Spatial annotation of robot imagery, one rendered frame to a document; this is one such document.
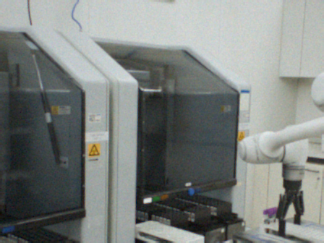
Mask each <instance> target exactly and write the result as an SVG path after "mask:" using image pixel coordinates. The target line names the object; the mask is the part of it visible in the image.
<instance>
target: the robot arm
mask: <svg viewBox="0 0 324 243"><path fill-rule="evenodd" d="M311 96H312V101H313V103H314V104H315V106H316V107H317V108H318V109H319V110H320V111H322V112H323V113H324V72H322V73H320V74H319V75H318V76H317V77H316V78H315V80H314V81H313V84H312V87H311ZM323 134H324V117H321V118H318V119H315V120H312V121H307V122H305V123H302V124H298V125H289V126H287V127H286V128H285V129H282V130H281V131H279V132H276V133H274V132H264V133H262V134H258V135H254V136H249V137H246V138H244V139H243V140H242V141H241V142H240V143H239V146H238V154H239V157H240V158H241V159H242V160H243V161H244V162H247V163H251V164H257V165H265V164H272V163H282V178H283V184H282V187H283V188H284V189H285V191H284V193H283V194H280V195H279V202H278V207H277V210H276V218H277V219H278V236H281V237H285V231H286V220H285V217H286V214H287V212H288V210H289V205H290V204H291V203H293V205H294V209H295V212H296V214H294V224H297V225H301V217H302V216H303V215H304V214H303V212H304V201H303V191H302V190H301V189H302V179H303V178H304V169H305V163H306V160H307V157H308V152H309V138H311V137H316V136H318V135H323ZM286 201H287V202H286ZM301 209H302V210H301Z"/></svg>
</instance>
